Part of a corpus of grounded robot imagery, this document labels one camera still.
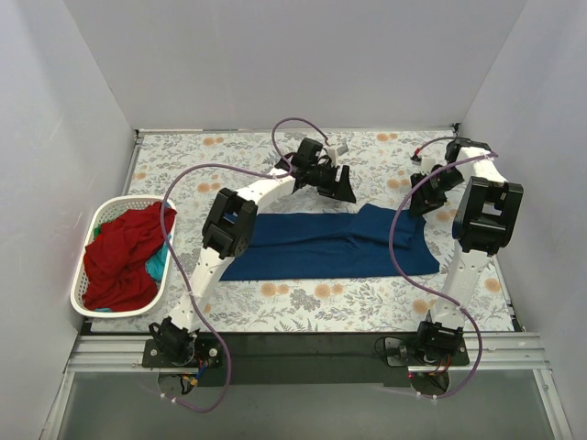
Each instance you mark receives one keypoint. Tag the dark blue t shirt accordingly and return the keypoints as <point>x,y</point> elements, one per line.
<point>333,246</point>

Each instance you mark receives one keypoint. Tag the floral patterned table cloth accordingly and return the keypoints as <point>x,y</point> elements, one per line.
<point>191,167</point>

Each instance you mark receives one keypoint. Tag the teal t shirt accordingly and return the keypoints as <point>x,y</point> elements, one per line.
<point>156,263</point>

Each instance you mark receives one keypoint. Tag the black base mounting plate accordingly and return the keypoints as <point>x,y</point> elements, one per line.
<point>304,358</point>

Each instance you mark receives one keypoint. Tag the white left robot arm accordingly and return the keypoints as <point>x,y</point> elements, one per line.
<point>228,230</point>

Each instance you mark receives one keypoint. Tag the aluminium frame rail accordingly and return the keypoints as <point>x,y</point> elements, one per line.
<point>124,353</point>

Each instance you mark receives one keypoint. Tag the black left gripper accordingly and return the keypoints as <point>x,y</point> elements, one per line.
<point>336,181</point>

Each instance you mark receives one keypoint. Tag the red t shirt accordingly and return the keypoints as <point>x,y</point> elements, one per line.
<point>146,222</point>

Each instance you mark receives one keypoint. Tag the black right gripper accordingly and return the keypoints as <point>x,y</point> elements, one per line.
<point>425,196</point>

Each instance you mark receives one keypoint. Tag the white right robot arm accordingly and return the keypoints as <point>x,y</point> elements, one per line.
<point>484,223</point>

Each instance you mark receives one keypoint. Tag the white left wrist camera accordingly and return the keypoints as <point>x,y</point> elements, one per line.
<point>334,152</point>

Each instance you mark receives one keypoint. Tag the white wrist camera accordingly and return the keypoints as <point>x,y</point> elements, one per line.
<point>425,164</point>
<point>334,152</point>

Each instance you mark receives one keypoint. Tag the white plastic laundry basket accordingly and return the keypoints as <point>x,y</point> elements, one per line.
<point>107,212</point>

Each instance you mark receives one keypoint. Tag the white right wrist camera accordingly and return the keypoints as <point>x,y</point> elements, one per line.
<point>425,164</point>

